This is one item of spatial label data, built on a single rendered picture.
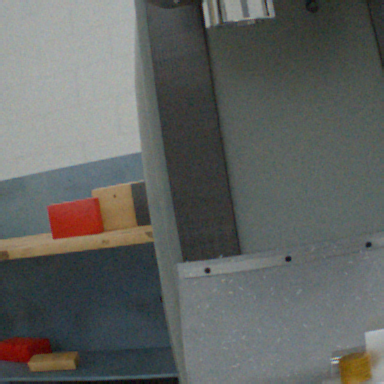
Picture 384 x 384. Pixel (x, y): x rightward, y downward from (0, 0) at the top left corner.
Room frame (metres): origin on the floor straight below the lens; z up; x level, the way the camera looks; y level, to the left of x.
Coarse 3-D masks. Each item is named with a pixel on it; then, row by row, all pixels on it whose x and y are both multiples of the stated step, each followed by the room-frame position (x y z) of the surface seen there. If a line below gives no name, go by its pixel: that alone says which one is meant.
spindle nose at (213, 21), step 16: (208, 0) 0.66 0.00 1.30; (224, 0) 0.65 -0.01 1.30; (240, 0) 0.65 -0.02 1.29; (256, 0) 0.65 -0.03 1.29; (272, 0) 0.67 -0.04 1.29; (208, 16) 0.66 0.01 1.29; (224, 16) 0.65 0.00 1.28; (240, 16) 0.65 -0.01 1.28; (256, 16) 0.65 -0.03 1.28; (272, 16) 0.66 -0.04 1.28
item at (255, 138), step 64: (320, 0) 1.04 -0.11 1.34; (192, 64) 1.05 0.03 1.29; (256, 64) 1.05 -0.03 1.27; (320, 64) 1.04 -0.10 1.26; (192, 128) 1.06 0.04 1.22; (256, 128) 1.05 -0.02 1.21; (320, 128) 1.04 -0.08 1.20; (192, 192) 1.06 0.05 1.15; (256, 192) 1.05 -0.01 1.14; (320, 192) 1.04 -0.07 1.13; (192, 256) 1.06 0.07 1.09
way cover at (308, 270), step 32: (256, 256) 1.05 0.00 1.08; (288, 256) 1.04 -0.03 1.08; (320, 256) 1.03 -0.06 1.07; (352, 256) 1.02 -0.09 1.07; (192, 288) 1.05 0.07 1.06; (224, 288) 1.04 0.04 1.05; (256, 288) 1.03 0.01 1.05; (288, 288) 1.02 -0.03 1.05; (320, 288) 1.02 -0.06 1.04; (352, 288) 1.01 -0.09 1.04; (192, 320) 1.03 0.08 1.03; (224, 320) 1.02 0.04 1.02; (256, 320) 1.02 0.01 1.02; (288, 320) 1.01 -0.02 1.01; (320, 320) 1.00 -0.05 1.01; (352, 320) 0.99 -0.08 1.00; (192, 352) 1.01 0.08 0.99; (224, 352) 1.01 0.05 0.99; (256, 352) 1.00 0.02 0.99; (288, 352) 0.99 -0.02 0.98; (320, 352) 0.99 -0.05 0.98
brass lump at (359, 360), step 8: (360, 352) 0.63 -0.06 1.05; (368, 352) 0.62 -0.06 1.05; (344, 360) 0.62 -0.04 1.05; (352, 360) 0.61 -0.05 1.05; (360, 360) 0.61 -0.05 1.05; (368, 360) 0.62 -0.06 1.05; (344, 368) 0.62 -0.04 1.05; (352, 368) 0.61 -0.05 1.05; (360, 368) 0.61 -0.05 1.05; (368, 368) 0.62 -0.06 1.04; (344, 376) 0.62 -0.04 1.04; (352, 376) 0.61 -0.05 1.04; (360, 376) 0.61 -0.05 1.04; (368, 376) 0.62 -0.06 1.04
